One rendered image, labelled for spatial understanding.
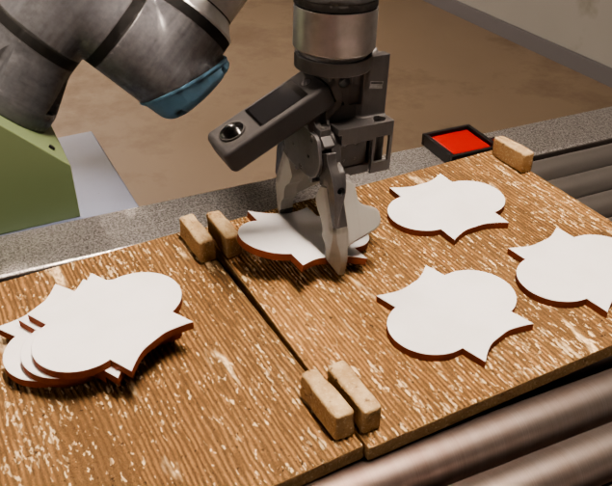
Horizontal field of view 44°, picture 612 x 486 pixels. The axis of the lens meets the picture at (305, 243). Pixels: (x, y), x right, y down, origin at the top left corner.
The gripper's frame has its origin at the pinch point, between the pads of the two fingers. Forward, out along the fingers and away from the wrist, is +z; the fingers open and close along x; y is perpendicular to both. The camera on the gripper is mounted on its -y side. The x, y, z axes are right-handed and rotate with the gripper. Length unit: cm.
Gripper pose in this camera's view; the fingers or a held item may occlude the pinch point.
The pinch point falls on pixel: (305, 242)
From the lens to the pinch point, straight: 78.8
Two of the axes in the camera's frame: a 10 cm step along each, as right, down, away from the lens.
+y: 8.8, -2.2, 4.2
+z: -0.3, 8.5, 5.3
